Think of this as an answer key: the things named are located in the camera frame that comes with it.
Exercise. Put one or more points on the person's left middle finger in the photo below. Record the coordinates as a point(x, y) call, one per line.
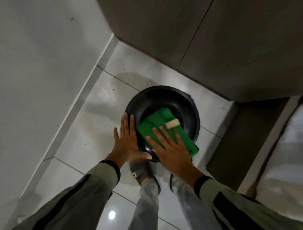
point(132, 128)

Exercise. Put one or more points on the person's right middle finger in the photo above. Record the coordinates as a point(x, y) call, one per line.
point(159, 137)

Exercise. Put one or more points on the person's left grey sandal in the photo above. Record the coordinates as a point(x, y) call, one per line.
point(138, 170)

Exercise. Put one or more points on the person's right thumb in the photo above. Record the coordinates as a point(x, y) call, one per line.
point(154, 151)

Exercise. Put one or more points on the black plastic basin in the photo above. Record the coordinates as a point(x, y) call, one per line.
point(163, 99)

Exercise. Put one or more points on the person's left little finger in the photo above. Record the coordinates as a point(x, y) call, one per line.
point(116, 136)

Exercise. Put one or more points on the beige door frame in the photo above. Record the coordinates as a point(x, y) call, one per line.
point(265, 147)

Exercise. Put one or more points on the white door panel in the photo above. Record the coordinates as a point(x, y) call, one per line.
point(284, 170)

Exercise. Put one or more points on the beige rectangular tag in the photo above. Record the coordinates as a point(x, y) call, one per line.
point(172, 123)

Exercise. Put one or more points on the person's left thumb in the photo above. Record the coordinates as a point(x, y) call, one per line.
point(144, 156)

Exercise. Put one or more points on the person's right hand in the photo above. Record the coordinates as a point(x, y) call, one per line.
point(174, 156)

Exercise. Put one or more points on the person's leg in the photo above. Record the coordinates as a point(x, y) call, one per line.
point(191, 208)
point(146, 206)

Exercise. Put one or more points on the green cloth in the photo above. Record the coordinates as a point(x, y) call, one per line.
point(153, 120)

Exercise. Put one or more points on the person's left hand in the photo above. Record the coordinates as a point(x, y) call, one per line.
point(125, 147)

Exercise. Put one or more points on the person's right little finger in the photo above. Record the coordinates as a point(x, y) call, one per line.
point(179, 138)

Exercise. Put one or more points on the person's left forearm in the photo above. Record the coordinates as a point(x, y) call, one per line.
point(82, 196)

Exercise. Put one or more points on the person's left leg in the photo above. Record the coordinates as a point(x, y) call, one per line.
point(146, 206)

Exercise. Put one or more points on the person's right leg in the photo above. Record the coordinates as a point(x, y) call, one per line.
point(191, 208)

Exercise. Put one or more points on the grey wooden cabinet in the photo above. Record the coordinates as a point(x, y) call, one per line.
point(236, 47)

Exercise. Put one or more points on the person's right forearm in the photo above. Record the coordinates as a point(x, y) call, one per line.
point(236, 208)

